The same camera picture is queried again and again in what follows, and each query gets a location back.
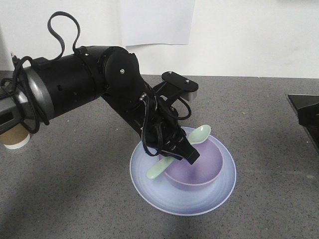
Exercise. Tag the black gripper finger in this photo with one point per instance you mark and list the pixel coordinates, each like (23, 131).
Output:
(184, 150)

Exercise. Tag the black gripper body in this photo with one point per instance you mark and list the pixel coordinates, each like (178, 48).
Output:
(159, 129)

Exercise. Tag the pale green plastic spoon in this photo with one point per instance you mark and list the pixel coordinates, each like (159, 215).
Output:
(197, 136)

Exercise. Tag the purple plastic bowl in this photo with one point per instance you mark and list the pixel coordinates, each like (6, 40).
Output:
(202, 172)

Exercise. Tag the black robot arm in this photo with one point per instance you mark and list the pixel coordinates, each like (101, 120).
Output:
(41, 90)

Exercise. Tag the light blue plate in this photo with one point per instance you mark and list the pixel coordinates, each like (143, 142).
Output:
(183, 200)

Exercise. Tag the brown paper cup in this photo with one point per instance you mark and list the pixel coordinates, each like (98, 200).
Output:
(15, 137)

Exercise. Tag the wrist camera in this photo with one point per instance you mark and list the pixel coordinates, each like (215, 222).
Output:
(174, 86)

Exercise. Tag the white paper sheet on wall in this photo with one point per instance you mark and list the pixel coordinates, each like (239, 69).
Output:
(146, 22)

